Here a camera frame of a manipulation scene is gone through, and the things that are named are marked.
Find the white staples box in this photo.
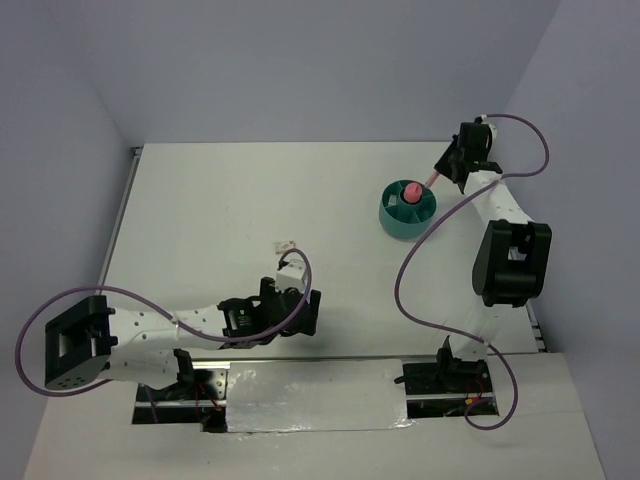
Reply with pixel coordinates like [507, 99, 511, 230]
[274, 240, 296, 254]

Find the pink-capped marker tube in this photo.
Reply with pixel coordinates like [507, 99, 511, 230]
[403, 182, 423, 205]

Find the pink correction tape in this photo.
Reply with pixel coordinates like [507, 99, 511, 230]
[425, 171, 440, 188]

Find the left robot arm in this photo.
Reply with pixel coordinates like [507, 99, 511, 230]
[45, 277, 321, 399]

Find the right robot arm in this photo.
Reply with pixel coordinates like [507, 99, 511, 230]
[434, 116, 552, 391]

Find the teal round organizer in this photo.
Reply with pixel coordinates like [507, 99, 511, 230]
[379, 180, 437, 240]

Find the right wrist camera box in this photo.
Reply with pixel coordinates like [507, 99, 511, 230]
[474, 114, 500, 149]

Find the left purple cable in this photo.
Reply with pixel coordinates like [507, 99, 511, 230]
[14, 248, 314, 399]

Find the purple cable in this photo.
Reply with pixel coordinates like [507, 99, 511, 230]
[14, 248, 314, 399]
[394, 113, 551, 431]

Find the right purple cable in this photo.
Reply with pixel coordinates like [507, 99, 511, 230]
[394, 113, 551, 431]

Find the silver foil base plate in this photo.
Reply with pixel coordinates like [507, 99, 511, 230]
[226, 359, 410, 433]

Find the aluminium table edge rail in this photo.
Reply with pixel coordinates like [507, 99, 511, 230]
[98, 146, 144, 285]

